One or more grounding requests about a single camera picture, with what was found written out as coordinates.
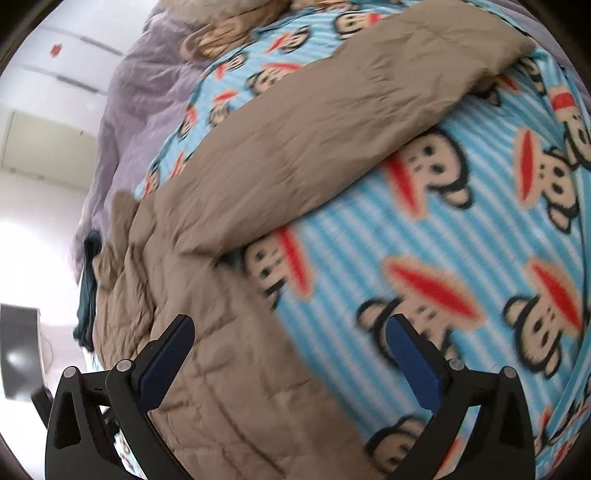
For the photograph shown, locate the white wardrobe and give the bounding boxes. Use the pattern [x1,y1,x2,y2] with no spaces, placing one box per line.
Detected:
[9,23,125,116]

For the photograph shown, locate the blue striped monkey print blanket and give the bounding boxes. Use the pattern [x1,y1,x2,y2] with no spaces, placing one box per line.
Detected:
[92,0,591,480]

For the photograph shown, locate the dark teal cloth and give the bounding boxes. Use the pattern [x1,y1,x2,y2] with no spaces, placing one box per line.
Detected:
[74,231,105,352]

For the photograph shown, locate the purple bed sheet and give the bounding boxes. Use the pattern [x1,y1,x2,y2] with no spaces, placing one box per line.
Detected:
[69,0,587,282]

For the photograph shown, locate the beige fuzzy cloth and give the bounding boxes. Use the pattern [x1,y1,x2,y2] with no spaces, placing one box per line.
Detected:
[159,0,289,26]

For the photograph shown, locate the tan puffer jacket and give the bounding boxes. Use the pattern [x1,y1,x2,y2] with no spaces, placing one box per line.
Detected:
[90,9,536,480]

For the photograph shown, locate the cream door panel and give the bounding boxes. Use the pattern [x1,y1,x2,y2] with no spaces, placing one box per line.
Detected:
[0,111,100,185]

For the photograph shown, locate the dark monitor screen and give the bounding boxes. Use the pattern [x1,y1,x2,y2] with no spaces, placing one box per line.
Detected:
[0,305,47,398]

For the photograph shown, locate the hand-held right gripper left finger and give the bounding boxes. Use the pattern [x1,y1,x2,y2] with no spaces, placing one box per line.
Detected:
[44,314,197,480]

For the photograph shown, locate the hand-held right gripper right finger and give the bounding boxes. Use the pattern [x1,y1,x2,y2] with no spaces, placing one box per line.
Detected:
[385,314,536,480]

